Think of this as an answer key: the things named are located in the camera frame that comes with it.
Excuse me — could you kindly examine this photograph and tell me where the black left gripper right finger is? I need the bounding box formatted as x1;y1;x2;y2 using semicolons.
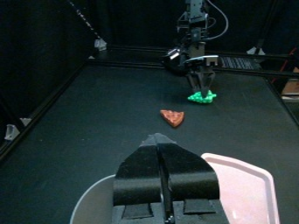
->
154;132;220;215

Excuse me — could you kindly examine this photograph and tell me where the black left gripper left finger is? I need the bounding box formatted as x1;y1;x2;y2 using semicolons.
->
112;134;164;221

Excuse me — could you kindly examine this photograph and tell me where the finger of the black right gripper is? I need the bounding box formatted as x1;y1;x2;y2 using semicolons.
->
186;73;202;95
200;71;218;97

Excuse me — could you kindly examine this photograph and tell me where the black ribbed grille plate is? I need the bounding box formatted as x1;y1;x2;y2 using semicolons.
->
219;56;258;71

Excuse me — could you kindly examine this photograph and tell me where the red cable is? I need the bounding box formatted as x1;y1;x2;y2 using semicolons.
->
271;47;299;84

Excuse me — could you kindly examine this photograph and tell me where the brown toy pizza slice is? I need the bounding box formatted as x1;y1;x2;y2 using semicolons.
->
159;108;186;129

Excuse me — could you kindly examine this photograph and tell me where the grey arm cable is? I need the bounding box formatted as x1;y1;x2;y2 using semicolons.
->
202;0;230;41

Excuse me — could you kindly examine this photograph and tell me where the black diagonal frame strut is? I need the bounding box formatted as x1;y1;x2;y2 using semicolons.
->
67;0;103;42

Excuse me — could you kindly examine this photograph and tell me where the white frame corner bracket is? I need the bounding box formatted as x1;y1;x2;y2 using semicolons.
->
19;117;34;127
94;38;108;53
246;46;267;56
3;123;22;142

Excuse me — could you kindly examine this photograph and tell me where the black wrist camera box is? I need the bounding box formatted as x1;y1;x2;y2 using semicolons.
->
162;47;186;73

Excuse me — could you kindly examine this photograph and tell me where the brown cardboard box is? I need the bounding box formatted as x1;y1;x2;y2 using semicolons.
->
282;66;299;98

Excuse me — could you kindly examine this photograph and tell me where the grey bowl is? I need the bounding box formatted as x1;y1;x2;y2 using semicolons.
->
70;174;118;224

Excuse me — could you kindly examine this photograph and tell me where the pink plastic tray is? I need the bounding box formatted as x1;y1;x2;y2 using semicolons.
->
200;152;282;224

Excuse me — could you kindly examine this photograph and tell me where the green toy grapes bunch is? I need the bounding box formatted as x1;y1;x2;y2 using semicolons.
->
187;89;219;105

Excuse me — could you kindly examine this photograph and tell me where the black frame rail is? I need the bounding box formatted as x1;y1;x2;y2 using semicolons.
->
0;59;91;161
86;58;299;79

